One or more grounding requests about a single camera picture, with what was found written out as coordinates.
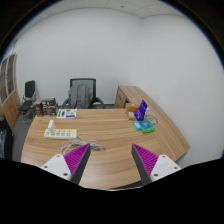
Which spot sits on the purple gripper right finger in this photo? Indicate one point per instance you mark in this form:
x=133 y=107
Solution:
x=152 y=167

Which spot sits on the white green leaflet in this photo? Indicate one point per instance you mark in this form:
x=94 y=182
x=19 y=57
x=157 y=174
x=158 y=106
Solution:
x=66 y=113

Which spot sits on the green teal box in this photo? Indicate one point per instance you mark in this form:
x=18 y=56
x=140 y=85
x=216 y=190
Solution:
x=146 y=126

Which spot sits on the white power strip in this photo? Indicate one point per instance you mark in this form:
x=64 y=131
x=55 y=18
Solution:
x=61 y=134

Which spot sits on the white charger plug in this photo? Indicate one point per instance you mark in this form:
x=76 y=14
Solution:
x=52 y=126

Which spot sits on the black mesh office chair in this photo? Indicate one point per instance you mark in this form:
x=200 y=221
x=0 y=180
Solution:
x=91 y=83

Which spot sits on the wooden glass-door cabinet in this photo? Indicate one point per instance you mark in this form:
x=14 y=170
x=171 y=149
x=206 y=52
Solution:
x=9 y=100

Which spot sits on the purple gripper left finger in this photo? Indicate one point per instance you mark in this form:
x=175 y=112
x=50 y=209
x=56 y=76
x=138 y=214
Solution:
x=69 y=166

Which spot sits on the grey backpack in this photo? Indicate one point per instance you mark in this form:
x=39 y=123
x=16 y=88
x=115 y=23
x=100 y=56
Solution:
x=79 y=96

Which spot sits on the orange small box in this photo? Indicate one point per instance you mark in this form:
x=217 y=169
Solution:
x=130 y=115

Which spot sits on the round clear plate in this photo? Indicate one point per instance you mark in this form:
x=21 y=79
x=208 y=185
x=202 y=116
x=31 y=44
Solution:
x=152 y=119

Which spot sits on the black side chair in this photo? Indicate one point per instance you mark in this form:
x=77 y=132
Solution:
x=28 y=98

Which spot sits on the brown stacked boxes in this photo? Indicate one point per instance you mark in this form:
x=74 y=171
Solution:
x=45 y=107

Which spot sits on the purple box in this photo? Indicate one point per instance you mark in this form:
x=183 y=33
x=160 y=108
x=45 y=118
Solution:
x=140 y=113

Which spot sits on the blue small packet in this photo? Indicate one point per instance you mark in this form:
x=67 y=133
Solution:
x=136 y=125

